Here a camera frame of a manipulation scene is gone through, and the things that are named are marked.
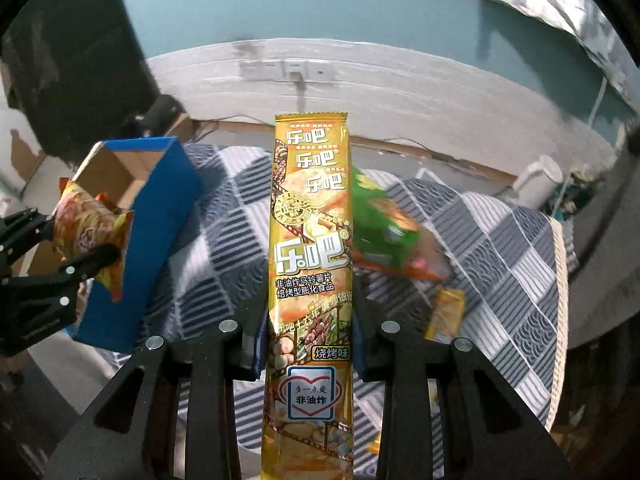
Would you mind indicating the black floor device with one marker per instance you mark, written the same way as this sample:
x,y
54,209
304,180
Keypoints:
x,y
160,112

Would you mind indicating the black hanging cloth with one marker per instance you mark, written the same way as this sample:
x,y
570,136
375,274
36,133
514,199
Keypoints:
x,y
75,60

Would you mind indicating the grey cloth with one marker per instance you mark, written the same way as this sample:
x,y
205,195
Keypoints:
x,y
605,240

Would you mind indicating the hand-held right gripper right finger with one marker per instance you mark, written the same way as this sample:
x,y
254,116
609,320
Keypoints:
x,y
370,340

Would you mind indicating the blue cardboard box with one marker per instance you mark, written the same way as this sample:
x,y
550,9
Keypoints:
x,y
160,220

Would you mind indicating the green snack bag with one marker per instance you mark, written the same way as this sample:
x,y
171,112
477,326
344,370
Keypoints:
x,y
380,225

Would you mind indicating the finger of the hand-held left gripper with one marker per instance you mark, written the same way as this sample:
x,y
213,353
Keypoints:
x,y
27,232
45,290

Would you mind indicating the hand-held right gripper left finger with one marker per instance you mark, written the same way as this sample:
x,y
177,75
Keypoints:
x,y
257,345

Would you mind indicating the small brown cardboard box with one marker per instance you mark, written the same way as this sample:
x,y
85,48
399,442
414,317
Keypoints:
x,y
180,127

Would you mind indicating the small orange noodle packet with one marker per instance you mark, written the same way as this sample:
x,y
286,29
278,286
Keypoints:
x,y
85,225

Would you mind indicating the white wall socket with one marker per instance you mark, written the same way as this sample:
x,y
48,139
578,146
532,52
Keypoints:
x,y
251,71
298,71
273,71
324,71

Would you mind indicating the white electric kettle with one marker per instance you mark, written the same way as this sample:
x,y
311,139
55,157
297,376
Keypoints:
x,y
540,180

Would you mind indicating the silver crinkled curtain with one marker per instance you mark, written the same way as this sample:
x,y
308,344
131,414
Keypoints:
x,y
540,0

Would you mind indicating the orange snack bag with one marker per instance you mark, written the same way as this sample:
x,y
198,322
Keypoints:
x,y
425,260

